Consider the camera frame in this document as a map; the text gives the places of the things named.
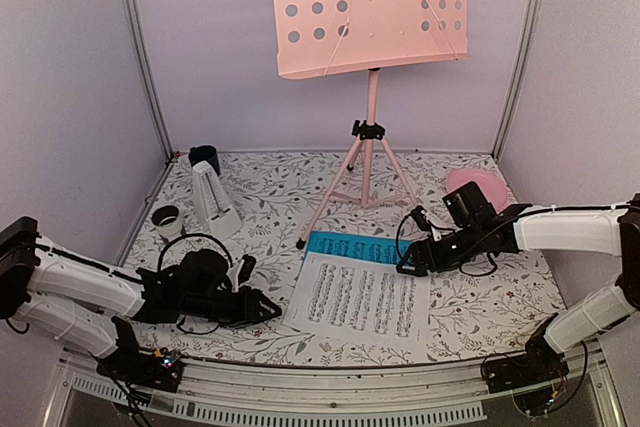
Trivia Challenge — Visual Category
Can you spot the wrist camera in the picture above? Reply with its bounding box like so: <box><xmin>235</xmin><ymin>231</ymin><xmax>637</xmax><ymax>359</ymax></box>
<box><xmin>411</xmin><ymin>205</ymin><xmax>442</xmax><ymax>242</ymax></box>
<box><xmin>228</xmin><ymin>254</ymin><xmax>256</xmax><ymax>292</ymax></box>

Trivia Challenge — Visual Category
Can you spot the right aluminium frame post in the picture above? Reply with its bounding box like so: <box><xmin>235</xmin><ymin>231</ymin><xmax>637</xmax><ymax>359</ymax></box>
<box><xmin>491</xmin><ymin>0</ymin><xmax>542</xmax><ymax>161</ymax></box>

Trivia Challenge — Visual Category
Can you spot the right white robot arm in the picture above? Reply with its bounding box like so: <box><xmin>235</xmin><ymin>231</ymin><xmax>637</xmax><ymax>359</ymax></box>
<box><xmin>396</xmin><ymin>182</ymin><xmax>639</xmax><ymax>383</ymax></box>

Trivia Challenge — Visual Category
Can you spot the white sheet music page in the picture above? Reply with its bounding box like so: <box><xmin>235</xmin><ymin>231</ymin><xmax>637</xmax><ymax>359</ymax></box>
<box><xmin>283</xmin><ymin>253</ymin><xmax>431</xmax><ymax>349</ymax></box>

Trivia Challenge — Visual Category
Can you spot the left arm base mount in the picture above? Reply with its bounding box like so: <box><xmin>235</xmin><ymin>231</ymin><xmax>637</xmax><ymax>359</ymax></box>
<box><xmin>96</xmin><ymin>343</ymin><xmax>184</xmax><ymax>393</ymax></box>

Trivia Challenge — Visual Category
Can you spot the aluminium frame post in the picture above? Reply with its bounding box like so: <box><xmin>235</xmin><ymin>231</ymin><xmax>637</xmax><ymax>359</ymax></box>
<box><xmin>122</xmin><ymin>0</ymin><xmax>174</xmax><ymax>159</ymax></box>
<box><xmin>491</xmin><ymin>0</ymin><xmax>542</xmax><ymax>161</ymax></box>

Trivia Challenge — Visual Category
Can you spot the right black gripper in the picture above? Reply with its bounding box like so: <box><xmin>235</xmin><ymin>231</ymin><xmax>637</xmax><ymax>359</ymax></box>
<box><xmin>397</xmin><ymin>223</ymin><xmax>483</xmax><ymax>277</ymax></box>

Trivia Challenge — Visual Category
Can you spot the dark blue mug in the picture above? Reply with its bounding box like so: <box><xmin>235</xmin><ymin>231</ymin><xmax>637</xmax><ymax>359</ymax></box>
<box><xmin>188</xmin><ymin>145</ymin><xmax>221</xmax><ymax>176</ymax></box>

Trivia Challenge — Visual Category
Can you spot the left aluminium frame post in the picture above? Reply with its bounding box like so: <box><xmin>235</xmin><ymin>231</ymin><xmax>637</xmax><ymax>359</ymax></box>
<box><xmin>122</xmin><ymin>0</ymin><xmax>174</xmax><ymax>159</ymax></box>

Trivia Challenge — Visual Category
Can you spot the pink music stand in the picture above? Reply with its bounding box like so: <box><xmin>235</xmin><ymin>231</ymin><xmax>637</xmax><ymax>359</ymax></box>
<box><xmin>273</xmin><ymin>0</ymin><xmax>469</xmax><ymax>249</ymax></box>

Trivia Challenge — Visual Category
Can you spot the aluminium front rail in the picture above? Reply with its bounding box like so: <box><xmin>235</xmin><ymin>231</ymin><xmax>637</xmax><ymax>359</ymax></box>
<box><xmin>44</xmin><ymin>341</ymin><xmax>626</xmax><ymax>426</ymax></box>

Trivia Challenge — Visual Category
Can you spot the white metronome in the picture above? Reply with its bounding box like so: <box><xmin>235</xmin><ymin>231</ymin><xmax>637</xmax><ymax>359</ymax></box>
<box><xmin>192</xmin><ymin>161</ymin><xmax>242</xmax><ymax>240</ymax></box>

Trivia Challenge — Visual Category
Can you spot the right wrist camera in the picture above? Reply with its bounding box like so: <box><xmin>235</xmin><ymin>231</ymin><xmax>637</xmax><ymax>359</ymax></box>
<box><xmin>411</xmin><ymin>205</ymin><xmax>442</xmax><ymax>242</ymax></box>

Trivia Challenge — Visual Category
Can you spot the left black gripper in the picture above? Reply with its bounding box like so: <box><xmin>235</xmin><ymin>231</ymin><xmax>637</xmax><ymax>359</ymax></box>
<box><xmin>182</xmin><ymin>286</ymin><xmax>283</xmax><ymax>330</ymax></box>

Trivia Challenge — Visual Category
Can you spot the floral table mat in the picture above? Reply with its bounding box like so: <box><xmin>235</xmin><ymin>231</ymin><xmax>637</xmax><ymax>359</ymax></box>
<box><xmin>134</xmin><ymin>152</ymin><xmax>564</xmax><ymax>367</ymax></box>

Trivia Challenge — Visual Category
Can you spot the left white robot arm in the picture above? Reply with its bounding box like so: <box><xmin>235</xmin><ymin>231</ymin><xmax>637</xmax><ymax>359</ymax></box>
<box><xmin>1</xmin><ymin>216</ymin><xmax>282</xmax><ymax>381</ymax></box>

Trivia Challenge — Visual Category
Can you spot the white paper cup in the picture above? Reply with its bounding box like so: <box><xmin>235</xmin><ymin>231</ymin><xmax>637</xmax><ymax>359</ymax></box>
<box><xmin>151</xmin><ymin>205</ymin><xmax>186</xmax><ymax>245</ymax></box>

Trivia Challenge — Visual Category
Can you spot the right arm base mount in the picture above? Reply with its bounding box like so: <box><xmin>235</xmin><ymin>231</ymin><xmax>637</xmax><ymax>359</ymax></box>
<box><xmin>480</xmin><ymin>343</ymin><xmax>569</xmax><ymax>393</ymax></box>

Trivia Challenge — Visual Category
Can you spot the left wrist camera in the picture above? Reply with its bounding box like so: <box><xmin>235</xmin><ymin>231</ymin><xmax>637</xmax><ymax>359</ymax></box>
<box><xmin>228</xmin><ymin>254</ymin><xmax>256</xmax><ymax>292</ymax></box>

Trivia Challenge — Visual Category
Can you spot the blue sheet music page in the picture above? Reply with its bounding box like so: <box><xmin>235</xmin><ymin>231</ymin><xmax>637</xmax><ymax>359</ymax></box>
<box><xmin>307</xmin><ymin>231</ymin><xmax>411</xmax><ymax>265</ymax></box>

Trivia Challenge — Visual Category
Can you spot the pink plate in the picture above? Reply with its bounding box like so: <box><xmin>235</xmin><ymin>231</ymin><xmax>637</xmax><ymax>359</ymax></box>
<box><xmin>445</xmin><ymin>168</ymin><xmax>509</xmax><ymax>212</ymax></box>

